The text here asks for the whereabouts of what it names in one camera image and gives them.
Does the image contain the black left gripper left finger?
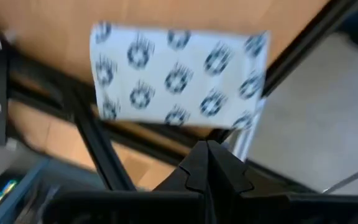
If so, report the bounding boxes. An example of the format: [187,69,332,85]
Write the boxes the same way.
[154,140,211,200]

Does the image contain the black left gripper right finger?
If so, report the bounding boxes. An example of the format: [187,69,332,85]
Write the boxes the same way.
[209,140,254,200]

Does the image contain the white packet blue ring print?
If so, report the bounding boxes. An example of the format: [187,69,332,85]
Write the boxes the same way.
[89,21,272,130]

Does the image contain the thin grey rod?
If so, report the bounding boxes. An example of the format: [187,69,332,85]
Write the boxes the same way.
[321,161,358,194]

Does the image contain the dark blue box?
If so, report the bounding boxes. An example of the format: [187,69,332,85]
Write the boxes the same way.
[0,157,105,224]

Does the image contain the black aluminium table frame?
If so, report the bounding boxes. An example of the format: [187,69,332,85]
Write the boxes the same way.
[6,0,358,192]

